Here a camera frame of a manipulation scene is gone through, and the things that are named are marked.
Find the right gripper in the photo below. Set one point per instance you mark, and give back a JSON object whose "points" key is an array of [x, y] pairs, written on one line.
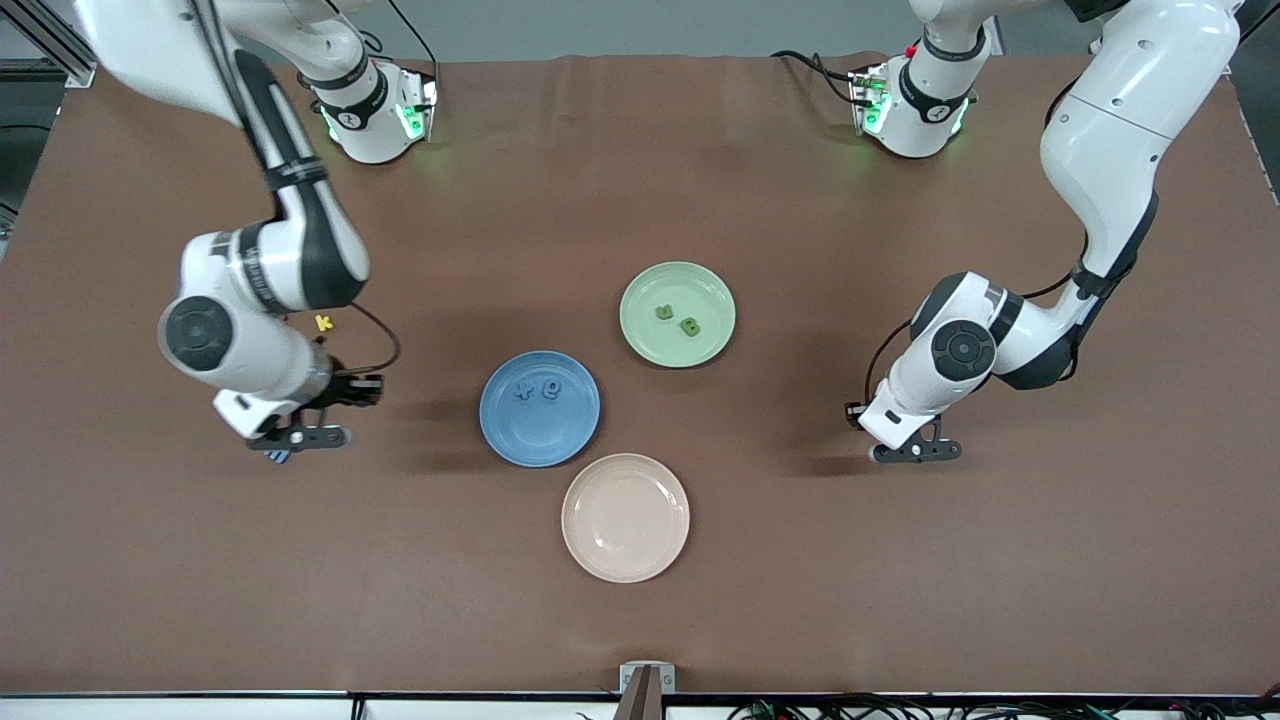
{"points": [[349, 389]]}

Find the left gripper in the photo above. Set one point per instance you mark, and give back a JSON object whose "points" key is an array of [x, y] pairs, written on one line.
{"points": [[851, 419]]}

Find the green foam letter B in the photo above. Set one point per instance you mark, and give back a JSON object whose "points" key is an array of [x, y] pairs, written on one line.
{"points": [[689, 326]]}

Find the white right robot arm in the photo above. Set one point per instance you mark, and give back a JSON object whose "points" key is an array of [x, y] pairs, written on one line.
{"points": [[300, 250]]}

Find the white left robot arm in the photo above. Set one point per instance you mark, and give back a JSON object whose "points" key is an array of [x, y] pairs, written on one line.
{"points": [[1130, 90]]}

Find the blue plate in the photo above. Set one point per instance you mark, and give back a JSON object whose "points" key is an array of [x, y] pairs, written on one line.
{"points": [[540, 440]]}

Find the green plate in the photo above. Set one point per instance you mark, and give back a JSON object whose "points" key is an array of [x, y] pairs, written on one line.
{"points": [[690, 285]]}

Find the brown table cover mat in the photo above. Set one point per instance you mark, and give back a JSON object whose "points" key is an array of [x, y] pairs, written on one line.
{"points": [[400, 600]]}

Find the beige pink plate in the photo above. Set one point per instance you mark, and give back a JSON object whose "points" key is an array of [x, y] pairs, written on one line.
{"points": [[625, 518]]}

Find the grey metal bracket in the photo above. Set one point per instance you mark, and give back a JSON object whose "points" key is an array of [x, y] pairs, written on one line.
{"points": [[632, 675]]}

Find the white table front rail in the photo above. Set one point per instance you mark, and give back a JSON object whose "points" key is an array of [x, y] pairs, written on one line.
{"points": [[200, 710]]}

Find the grey aluminium frame post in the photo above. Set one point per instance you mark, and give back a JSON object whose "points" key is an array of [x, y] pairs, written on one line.
{"points": [[62, 50]]}

